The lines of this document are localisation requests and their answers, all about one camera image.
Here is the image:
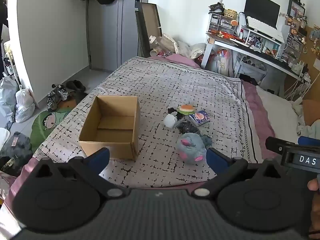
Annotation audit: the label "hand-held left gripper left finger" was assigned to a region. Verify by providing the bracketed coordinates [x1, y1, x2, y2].
[32, 147, 130, 200]

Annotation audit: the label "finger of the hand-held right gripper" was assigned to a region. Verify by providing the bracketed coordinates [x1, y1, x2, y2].
[298, 136, 320, 147]
[265, 136, 298, 156]

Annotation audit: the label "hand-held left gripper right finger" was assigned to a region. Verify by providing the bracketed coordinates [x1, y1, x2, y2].
[191, 147, 283, 200]

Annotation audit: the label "cardboard box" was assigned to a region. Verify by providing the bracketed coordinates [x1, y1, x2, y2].
[79, 95, 141, 162]

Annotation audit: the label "grey plush toy pink ears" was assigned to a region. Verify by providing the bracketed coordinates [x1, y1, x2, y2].
[176, 132, 213, 165]

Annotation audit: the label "black crinkled soft pouch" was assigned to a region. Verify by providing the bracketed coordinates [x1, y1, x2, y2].
[176, 117, 200, 134]

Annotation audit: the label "blue printed tissue pack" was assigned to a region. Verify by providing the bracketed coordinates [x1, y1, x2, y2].
[189, 110, 210, 126]

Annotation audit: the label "burger plush toy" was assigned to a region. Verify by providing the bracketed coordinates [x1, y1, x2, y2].
[178, 104, 196, 115]

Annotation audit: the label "person's right hand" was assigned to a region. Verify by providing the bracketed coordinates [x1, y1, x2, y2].
[307, 178, 320, 230]

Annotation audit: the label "light blue cloth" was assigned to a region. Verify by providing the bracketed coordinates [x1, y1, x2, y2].
[297, 123, 320, 138]

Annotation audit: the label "brown cushion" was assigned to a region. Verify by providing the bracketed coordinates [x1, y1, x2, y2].
[302, 99, 320, 127]

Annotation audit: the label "white fluffy blanket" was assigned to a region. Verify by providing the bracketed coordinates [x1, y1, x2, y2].
[256, 85, 306, 150]

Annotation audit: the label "green cartoon rug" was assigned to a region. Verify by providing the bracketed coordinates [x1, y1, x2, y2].
[30, 106, 75, 153]

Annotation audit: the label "grey white sneakers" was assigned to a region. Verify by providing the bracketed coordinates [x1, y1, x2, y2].
[46, 84, 69, 110]

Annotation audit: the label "dark slippers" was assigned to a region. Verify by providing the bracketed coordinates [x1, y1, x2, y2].
[65, 80, 86, 93]

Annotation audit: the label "cork pin board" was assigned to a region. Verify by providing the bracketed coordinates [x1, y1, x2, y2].
[301, 26, 320, 100]

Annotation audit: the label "white black-patterned blanket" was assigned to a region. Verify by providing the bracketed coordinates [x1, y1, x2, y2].
[32, 56, 263, 188]

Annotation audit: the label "dark grey cloth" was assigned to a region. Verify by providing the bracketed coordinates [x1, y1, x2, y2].
[0, 131, 33, 178]

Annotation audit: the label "small white plastic bag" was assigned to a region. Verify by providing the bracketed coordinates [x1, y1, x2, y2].
[15, 89, 36, 124]

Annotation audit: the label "white desk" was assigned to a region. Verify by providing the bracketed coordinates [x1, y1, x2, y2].
[201, 31, 312, 81]

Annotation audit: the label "large white plastic bag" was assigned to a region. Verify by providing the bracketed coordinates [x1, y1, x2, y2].
[0, 76, 19, 123]

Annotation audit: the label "white plastic bags heap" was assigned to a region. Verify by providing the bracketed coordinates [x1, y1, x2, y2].
[176, 41, 207, 60]

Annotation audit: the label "white monitor riser shelf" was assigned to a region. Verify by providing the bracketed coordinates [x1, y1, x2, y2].
[236, 24, 285, 53]

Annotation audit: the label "white keyboard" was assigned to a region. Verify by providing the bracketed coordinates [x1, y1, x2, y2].
[246, 16, 285, 41]

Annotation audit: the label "grey door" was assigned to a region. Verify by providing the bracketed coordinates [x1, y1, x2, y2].
[87, 0, 150, 72]

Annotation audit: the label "clear crinkled plastic bag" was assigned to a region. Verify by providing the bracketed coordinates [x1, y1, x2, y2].
[160, 34, 179, 54]

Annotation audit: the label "clear plastic bottle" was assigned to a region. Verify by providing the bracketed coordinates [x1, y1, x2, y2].
[149, 35, 163, 53]

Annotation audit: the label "framed photo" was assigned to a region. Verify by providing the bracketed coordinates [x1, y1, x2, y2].
[287, 0, 306, 18]

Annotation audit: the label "clear drawer organiser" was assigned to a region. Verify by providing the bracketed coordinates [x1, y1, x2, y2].
[207, 12, 238, 37]

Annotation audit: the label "black computer monitor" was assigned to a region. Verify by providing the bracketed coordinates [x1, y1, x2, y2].
[244, 0, 281, 29]

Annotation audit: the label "dark framed cardboard panel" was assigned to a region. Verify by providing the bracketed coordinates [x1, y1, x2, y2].
[135, 2, 163, 58]

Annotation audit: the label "white power strip with cables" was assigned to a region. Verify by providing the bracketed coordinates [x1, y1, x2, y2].
[285, 72, 313, 104]

